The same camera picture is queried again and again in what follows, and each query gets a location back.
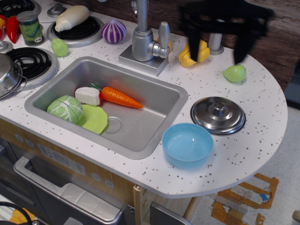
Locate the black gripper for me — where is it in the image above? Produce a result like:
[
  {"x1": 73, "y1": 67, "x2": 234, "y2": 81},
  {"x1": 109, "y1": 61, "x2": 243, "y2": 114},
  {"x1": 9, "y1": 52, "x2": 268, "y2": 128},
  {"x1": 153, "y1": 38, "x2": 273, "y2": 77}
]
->
[{"x1": 179, "y1": 0, "x2": 274, "y2": 64}]

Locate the green toy pear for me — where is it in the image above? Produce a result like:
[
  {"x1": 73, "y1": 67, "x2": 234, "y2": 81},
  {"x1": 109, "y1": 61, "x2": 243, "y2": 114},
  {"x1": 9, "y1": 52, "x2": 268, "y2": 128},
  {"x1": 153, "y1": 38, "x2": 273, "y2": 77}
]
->
[{"x1": 222, "y1": 64, "x2": 247, "y2": 83}]

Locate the light blue plastic bowl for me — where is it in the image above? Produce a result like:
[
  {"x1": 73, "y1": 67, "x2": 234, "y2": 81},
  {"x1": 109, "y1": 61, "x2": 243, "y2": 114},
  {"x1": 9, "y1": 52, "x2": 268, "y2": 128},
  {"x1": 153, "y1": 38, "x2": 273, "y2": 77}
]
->
[{"x1": 162, "y1": 123, "x2": 214, "y2": 169}]

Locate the grey support pole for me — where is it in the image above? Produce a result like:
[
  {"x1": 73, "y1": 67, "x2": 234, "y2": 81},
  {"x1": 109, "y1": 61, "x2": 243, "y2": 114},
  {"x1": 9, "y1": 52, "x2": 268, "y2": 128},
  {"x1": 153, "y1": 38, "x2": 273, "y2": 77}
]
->
[{"x1": 208, "y1": 33, "x2": 224, "y2": 55}]

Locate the yellow toy bell pepper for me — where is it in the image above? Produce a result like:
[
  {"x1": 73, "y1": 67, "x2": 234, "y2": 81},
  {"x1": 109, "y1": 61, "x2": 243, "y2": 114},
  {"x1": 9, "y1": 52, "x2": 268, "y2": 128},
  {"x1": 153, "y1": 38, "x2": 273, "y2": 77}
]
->
[{"x1": 178, "y1": 40, "x2": 210, "y2": 67}]

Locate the yellow toy corn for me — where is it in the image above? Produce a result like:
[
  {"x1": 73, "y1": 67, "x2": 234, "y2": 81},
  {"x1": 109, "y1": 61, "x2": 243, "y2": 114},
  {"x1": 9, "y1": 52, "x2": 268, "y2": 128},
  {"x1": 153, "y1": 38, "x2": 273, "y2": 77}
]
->
[{"x1": 157, "y1": 38, "x2": 173, "y2": 52}]

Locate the silver toy faucet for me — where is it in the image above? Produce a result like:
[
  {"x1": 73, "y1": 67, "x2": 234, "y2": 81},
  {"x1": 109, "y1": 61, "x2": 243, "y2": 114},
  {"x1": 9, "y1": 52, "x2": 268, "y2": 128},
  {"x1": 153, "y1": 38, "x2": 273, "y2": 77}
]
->
[{"x1": 119, "y1": 0, "x2": 171, "y2": 76}]

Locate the steel pot lid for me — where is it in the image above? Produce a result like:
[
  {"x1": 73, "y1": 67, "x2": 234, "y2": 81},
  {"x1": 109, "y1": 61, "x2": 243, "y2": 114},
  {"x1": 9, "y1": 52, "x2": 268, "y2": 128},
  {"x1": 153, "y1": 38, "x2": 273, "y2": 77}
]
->
[{"x1": 191, "y1": 97, "x2": 246, "y2": 135}]

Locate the purple striped toy onion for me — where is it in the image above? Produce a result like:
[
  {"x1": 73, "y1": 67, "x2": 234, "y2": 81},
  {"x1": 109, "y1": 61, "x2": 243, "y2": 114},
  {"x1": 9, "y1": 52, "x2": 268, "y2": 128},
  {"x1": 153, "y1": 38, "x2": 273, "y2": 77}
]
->
[{"x1": 101, "y1": 18, "x2": 127, "y2": 44}]

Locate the grey metal sink basin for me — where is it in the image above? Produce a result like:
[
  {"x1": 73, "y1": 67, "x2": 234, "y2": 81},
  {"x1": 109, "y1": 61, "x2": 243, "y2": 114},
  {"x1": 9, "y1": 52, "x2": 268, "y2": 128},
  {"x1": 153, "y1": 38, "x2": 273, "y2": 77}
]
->
[{"x1": 25, "y1": 57, "x2": 188, "y2": 159}]

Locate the orange toy carrot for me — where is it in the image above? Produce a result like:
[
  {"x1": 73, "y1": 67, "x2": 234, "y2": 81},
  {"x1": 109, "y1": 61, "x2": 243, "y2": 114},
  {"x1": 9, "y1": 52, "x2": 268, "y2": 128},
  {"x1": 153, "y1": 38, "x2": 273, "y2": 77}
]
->
[{"x1": 90, "y1": 82, "x2": 143, "y2": 108}]

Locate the back right stove burner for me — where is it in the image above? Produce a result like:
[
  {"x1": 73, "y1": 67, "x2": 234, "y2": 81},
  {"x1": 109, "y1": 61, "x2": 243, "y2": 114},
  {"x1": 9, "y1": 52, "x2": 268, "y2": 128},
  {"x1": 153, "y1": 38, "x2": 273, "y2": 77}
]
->
[{"x1": 47, "y1": 16, "x2": 104, "y2": 48}]

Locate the stove burner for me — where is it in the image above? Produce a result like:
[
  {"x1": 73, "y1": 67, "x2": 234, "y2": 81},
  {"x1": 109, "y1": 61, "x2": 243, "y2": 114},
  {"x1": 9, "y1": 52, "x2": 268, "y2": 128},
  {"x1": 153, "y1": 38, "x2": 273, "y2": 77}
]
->
[
  {"x1": 0, "y1": 0, "x2": 41, "y2": 18},
  {"x1": 47, "y1": 16, "x2": 104, "y2": 48},
  {"x1": 7, "y1": 47, "x2": 59, "y2": 91}
]

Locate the white toy radish piece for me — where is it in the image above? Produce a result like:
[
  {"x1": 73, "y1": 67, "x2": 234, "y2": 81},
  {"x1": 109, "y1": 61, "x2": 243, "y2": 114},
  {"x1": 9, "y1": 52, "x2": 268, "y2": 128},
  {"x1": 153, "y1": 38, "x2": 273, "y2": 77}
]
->
[{"x1": 75, "y1": 87, "x2": 103, "y2": 106}]

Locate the light green plastic plate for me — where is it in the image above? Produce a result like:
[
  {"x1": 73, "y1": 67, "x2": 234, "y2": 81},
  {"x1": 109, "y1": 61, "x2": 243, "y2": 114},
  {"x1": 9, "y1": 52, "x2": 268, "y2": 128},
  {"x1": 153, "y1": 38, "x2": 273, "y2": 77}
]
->
[{"x1": 77, "y1": 105, "x2": 108, "y2": 135}]

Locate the cream toy sauce bottle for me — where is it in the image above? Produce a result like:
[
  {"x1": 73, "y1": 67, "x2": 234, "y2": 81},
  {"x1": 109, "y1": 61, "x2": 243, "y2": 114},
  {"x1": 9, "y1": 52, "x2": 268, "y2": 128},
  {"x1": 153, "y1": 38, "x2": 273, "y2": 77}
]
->
[{"x1": 54, "y1": 5, "x2": 90, "y2": 32}]

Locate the small green toy vegetable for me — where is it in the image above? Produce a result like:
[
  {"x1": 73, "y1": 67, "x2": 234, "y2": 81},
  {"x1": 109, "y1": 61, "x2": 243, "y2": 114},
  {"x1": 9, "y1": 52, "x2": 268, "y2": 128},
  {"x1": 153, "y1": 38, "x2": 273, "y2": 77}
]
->
[{"x1": 51, "y1": 38, "x2": 69, "y2": 57}]

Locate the green toy cabbage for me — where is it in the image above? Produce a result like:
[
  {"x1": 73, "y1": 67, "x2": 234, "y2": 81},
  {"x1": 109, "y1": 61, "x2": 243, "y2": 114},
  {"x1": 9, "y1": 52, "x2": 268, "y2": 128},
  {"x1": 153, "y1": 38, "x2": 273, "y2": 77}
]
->
[{"x1": 47, "y1": 95, "x2": 83, "y2": 124}]

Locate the silver stove knob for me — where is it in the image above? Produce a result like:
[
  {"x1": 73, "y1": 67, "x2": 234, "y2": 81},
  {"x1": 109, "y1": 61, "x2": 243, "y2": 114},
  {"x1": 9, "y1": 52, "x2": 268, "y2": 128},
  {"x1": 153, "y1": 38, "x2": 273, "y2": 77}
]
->
[
  {"x1": 0, "y1": 41, "x2": 13, "y2": 53},
  {"x1": 47, "y1": 3, "x2": 67, "y2": 18}
]

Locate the front left stove burner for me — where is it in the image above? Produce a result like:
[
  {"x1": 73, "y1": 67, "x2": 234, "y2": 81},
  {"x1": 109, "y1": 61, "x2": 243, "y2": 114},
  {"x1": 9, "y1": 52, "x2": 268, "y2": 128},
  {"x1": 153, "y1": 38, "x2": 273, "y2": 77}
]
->
[{"x1": 7, "y1": 47, "x2": 59, "y2": 91}]

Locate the green toy pea can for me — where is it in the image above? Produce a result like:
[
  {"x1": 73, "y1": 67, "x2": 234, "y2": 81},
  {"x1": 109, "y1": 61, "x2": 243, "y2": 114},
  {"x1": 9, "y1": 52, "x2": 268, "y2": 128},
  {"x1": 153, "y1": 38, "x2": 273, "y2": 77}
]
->
[{"x1": 16, "y1": 11, "x2": 45, "y2": 46}]

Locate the red toy chili pepper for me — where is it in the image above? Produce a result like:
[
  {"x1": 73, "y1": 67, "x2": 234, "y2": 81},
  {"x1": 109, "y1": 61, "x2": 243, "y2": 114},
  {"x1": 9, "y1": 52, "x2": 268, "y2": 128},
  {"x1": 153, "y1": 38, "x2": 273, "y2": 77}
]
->
[{"x1": 7, "y1": 15, "x2": 20, "y2": 44}]

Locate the steel toy pot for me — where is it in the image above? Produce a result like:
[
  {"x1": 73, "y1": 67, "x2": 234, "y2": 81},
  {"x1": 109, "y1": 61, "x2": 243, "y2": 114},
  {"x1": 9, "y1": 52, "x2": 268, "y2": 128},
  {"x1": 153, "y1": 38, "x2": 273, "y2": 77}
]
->
[{"x1": 0, "y1": 53, "x2": 28, "y2": 98}]

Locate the back left stove burner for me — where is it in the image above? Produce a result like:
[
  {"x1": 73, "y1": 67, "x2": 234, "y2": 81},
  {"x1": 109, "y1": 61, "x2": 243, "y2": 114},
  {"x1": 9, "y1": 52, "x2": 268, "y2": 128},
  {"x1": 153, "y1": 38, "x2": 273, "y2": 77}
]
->
[{"x1": 0, "y1": 0, "x2": 41, "y2": 18}]

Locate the silver stove knob left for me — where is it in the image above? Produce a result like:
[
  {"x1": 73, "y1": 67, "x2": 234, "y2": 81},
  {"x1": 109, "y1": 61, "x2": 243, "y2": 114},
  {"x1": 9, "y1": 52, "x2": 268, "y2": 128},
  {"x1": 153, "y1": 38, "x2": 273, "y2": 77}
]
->
[{"x1": 0, "y1": 41, "x2": 13, "y2": 53}]

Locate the red yellow toy item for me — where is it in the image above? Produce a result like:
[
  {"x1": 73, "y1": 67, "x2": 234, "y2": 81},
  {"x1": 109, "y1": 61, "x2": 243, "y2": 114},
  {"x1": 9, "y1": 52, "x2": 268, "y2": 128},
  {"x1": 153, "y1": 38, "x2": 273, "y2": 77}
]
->
[{"x1": 0, "y1": 15, "x2": 8, "y2": 38}]

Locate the grey oven door handle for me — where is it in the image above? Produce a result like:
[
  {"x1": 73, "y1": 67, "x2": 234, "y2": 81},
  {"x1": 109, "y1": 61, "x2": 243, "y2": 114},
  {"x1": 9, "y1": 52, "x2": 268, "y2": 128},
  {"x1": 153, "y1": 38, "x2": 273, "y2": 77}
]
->
[{"x1": 14, "y1": 157, "x2": 126, "y2": 225}]

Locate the black cable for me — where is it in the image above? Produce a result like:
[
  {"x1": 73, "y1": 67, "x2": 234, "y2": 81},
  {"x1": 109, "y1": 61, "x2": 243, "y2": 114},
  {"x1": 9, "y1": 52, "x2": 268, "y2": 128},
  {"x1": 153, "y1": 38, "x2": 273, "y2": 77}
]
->
[{"x1": 0, "y1": 201, "x2": 33, "y2": 225}]

